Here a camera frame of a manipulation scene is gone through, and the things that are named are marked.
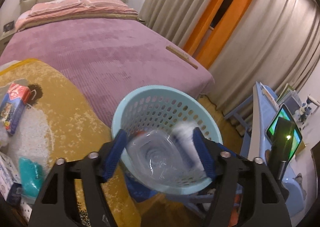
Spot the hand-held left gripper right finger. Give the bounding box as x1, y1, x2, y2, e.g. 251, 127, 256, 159
192, 127, 293, 227

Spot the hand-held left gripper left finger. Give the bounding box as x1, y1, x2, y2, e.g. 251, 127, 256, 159
29, 129, 128, 227

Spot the clear plastic container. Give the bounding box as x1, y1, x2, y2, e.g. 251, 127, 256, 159
125, 121, 213, 190

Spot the light blue perforated basket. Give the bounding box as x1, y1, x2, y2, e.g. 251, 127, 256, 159
111, 85, 223, 196

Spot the yellow panda blanket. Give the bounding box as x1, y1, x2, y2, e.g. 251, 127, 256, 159
0, 59, 143, 227

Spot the light blue plastic chair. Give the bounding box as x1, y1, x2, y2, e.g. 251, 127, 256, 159
241, 81, 307, 217

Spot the black smartphone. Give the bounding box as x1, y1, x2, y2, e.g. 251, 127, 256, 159
269, 117, 297, 180

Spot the tablet with green screen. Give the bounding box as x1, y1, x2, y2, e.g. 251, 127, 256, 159
265, 104, 303, 162

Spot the teal plastic packet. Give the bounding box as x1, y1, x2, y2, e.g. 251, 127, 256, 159
19, 157, 47, 204

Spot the wooden bed brush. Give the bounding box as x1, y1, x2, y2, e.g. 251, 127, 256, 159
165, 46, 198, 69

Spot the row of books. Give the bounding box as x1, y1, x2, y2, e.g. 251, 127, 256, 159
275, 83, 300, 112

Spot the purple bed cover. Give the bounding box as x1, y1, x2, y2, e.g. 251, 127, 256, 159
0, 16, 215, 127

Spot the white cardboard box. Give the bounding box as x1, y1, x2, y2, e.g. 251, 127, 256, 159
0, 152, 23, 205

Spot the blue and red carton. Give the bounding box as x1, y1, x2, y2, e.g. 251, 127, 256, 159
0, 82, 32, 137

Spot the beige curtain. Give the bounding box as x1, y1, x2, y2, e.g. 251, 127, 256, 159
209, 0, 320, 117
139, 0, 230, 47

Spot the orange curtain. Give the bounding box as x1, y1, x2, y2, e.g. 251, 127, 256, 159
197, 0, 265, 70
184, 0, 240, 56

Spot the pink folded quilt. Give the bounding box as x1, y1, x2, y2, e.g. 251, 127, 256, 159
15, 4, 139, 30

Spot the pink pillow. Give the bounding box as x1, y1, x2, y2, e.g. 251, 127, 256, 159
31, 0, 82, 16
81, 0, 128, 9

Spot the beige nightstand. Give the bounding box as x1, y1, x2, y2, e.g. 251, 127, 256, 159
0, 31, 15, 55

